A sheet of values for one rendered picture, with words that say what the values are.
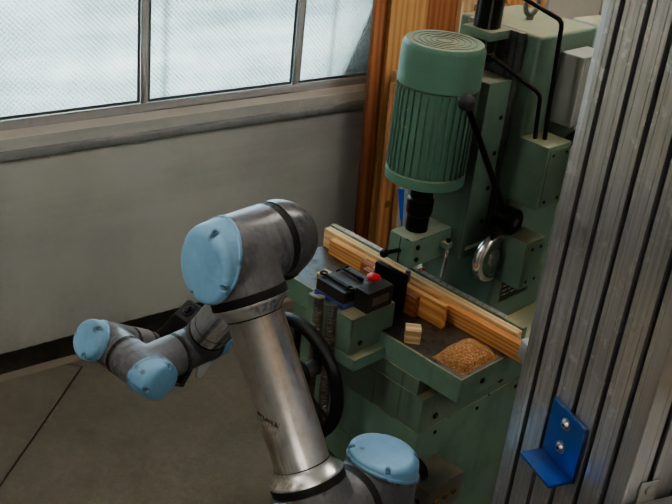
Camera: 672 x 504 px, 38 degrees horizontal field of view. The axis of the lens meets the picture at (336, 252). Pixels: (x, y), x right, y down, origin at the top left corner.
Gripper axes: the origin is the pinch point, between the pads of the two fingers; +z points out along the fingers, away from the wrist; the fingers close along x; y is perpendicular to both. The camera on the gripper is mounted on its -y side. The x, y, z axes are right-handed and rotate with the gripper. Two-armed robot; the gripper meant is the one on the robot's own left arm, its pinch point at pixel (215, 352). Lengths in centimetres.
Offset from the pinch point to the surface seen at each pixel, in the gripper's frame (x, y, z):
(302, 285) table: -8.3, -17.2, 29.4
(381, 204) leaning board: -78, -43, 154
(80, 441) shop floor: -84, 67, 69
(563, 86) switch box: 23, -83, 39
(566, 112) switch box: 26, -79, 41
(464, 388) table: 40, -16, 28
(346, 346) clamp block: 15.6, -12.2, 19.7
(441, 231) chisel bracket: 13, -43, 38
